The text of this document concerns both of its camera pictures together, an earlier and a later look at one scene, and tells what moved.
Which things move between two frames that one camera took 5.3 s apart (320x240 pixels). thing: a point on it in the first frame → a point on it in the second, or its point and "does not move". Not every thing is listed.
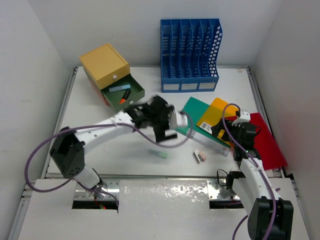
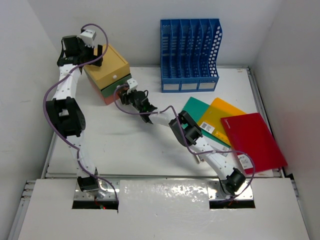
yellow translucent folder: [214, 113] does not move
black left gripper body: [162, 120] → [86, 52]
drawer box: [109, 73] does not move
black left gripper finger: [159, 133] → [99, 62]
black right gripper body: [233, 130] → [130, 99]
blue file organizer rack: [189, 49] does not move
